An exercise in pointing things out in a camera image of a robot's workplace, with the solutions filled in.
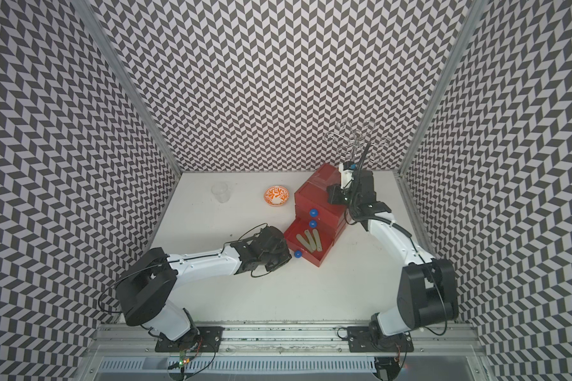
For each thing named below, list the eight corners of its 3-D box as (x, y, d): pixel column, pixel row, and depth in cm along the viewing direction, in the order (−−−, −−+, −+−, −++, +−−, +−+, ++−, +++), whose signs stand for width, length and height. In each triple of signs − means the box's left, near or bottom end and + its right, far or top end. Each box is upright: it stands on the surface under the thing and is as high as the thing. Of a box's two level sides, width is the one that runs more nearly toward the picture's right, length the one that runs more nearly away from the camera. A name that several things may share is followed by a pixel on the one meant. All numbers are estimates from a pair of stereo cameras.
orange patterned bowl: (264, 206, 107) (263, 200, 103) (266, 191, 113) (265, 185, 109) (289, 206, 107) (288, 200, 103) (289, 191, 113) (289, 185, 109)
